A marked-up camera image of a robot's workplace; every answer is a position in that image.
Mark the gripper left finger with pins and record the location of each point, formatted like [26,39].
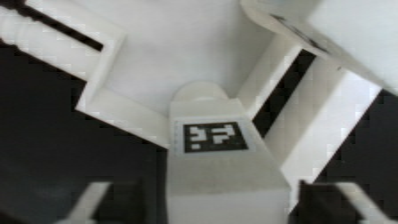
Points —
[108,205]

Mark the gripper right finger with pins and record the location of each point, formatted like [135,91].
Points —
[336,204]

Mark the white chair leg block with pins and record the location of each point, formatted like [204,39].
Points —
[225,186]

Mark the white chair seat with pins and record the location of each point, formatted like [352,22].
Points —
[142,45]

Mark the white chair leg with tag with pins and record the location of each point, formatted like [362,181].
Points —
[344,29]

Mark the white U-shaped fence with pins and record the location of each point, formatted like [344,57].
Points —
[318,117]

